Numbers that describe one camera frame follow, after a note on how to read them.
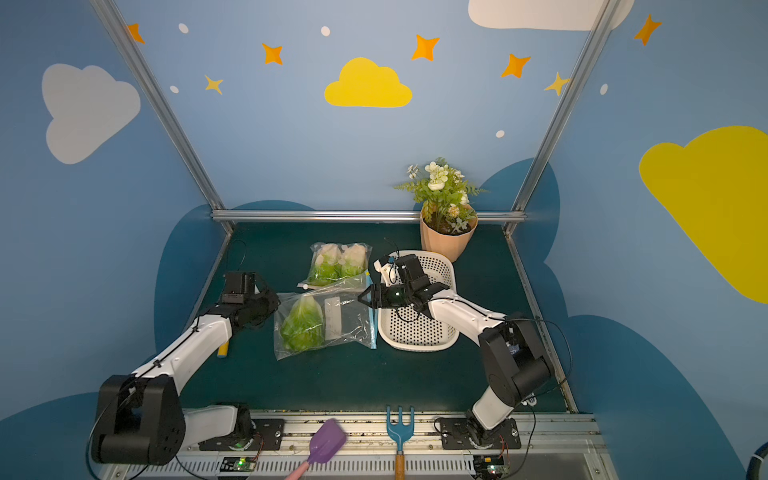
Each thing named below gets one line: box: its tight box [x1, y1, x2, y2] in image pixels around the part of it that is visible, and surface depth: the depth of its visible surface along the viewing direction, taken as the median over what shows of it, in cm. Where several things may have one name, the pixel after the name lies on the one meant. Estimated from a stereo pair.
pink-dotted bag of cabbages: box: [297, 242, 373, 289], surface depth 103 cm
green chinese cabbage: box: [280, 294, 325, 353], surface depth 87 cm
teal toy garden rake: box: [386, 406, 415, 480], surface depth 75 cm
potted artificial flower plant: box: [393, 157, 487, 263], surface depth 100 cm
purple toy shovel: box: [285, 418, 347, 480], surface depth 74 cm
